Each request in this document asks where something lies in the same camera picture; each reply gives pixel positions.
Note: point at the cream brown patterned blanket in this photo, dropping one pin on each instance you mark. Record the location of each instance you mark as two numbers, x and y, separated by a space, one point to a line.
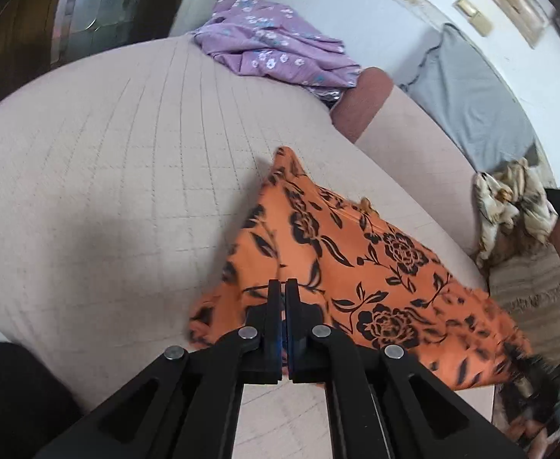
518 215

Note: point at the beige striped cushion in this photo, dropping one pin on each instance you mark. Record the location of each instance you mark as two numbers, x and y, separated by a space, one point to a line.
528 288

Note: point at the wooden wall frame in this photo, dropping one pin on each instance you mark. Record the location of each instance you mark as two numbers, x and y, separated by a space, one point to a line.
527 16

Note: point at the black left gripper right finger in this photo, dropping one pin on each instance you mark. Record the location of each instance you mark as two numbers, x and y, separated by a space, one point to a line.
383 403

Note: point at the purple floral garment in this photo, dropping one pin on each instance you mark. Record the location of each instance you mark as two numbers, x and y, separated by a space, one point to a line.
261 38

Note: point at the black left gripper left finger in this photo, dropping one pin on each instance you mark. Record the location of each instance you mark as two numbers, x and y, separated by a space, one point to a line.
184 404

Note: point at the orange black floral garment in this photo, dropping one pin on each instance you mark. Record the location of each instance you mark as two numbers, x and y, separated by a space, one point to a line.
367 278

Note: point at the beige quilted bed cover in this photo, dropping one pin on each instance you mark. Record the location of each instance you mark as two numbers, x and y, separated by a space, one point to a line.
124 179

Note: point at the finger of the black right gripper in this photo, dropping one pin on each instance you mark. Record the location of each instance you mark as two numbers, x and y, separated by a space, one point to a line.
530 398

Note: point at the beige wall switch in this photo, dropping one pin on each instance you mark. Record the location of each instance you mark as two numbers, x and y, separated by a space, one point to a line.
475 18

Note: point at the grey pillow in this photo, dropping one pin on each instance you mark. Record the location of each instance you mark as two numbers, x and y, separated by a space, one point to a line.
464 95

